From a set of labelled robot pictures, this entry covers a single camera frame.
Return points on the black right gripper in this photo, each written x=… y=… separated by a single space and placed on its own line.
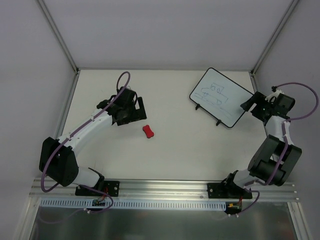
x=253 y=106

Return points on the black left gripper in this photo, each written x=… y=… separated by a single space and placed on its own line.
x=135 y=116

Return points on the red bone-shaped eraser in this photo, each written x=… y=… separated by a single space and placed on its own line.
x=148 y=131

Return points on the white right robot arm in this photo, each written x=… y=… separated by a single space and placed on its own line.
x=276 y=157

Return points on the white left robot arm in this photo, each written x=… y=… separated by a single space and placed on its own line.
x=58 y=158

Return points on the black-framed small whiteboard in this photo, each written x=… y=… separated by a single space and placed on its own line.
x=220 y=97

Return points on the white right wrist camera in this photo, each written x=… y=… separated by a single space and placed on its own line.
x=275 y=93

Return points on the aluminium left corner post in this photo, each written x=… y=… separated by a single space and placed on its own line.
x=55 y=30

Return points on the aluminium corner post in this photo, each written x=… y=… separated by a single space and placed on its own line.
x=275 y=34
x=55 y=30

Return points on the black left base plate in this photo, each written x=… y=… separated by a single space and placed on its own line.
x=110 y=187

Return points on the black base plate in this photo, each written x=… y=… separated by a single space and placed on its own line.
x=110 y=187
x=216 y=190

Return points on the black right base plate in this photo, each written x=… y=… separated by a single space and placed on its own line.
x=216 y=190

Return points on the aluminium right corner post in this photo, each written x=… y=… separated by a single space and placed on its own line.
x=275 y=34

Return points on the white slotted cable duct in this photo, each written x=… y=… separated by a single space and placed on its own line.
x=134 y=204

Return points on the aluminium mounting rail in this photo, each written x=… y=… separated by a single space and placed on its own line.
x=185 y=190

